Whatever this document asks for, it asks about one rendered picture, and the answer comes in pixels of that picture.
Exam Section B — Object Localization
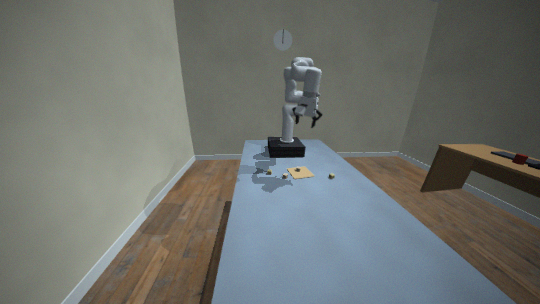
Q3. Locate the tan flat mat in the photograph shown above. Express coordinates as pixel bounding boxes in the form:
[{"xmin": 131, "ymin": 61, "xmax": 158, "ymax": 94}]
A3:
[{"xmin": 287, "ymin": 166, "xmax": 315, "ymax": 179}]

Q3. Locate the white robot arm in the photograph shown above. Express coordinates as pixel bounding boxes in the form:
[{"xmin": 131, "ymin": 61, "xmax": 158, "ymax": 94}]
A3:
[{"xmin": 280, "ymin": 57, "xmax": 321, "ymax": 143}]

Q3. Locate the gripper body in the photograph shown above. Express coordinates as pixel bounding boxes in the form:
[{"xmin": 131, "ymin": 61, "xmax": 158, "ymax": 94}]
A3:
[{"xmin": 299, "ymin": 96, "xmax": 318, "ymax": 117}]

